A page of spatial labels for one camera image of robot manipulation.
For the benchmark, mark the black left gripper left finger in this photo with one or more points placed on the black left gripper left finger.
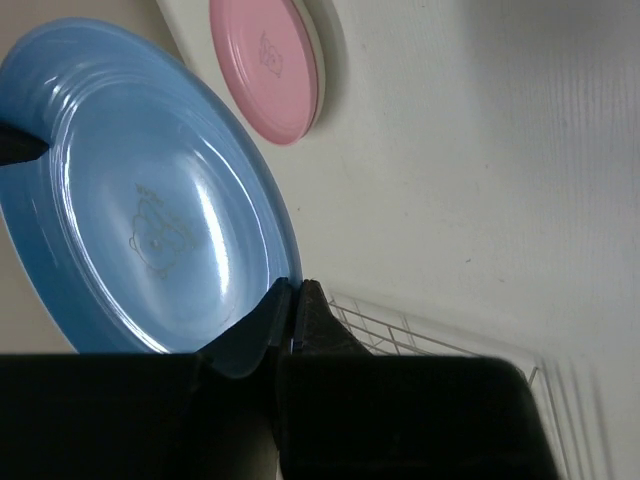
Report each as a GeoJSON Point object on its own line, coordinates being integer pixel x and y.
{"type": "Point", "coordinates": [204, 415]}

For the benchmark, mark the metal wire dish rack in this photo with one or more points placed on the metal wire dish rack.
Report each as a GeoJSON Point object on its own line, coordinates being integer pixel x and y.
{"type": "Point", "coordinates": [590, 420]}

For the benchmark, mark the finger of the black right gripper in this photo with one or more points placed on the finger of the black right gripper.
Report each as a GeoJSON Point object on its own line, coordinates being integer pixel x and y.
{"type": "Point", "coordinates": [18, 146]}

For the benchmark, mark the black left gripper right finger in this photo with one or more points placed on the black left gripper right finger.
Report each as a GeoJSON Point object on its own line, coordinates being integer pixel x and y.
{"type": "Point", "coordinates": [345, 413]}

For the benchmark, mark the blue plate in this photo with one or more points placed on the blue plate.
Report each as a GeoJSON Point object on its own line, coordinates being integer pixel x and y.
{"type": "Point", "coordinates": [151, 224]}

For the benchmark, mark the cream plate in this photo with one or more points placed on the cream plate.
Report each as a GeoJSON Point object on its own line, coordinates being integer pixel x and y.
{"type": "Point", "coordinates": [189, 24]}

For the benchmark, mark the pink plate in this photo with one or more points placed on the pink plate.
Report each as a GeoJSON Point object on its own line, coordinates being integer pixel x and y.
{"type": "Point", "coordinates": [267, 60]}

